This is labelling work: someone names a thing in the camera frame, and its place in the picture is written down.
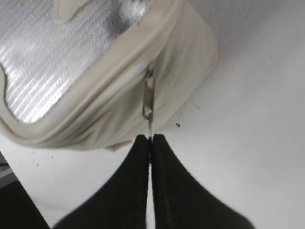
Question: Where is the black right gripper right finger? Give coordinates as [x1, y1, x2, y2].
[151, 134, 254, 229]

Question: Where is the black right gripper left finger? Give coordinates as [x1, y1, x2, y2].
[55, 135, 150, 229]

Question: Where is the cream fabric zipper bag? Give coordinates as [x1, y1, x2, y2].
[0, 0, 218, 150]

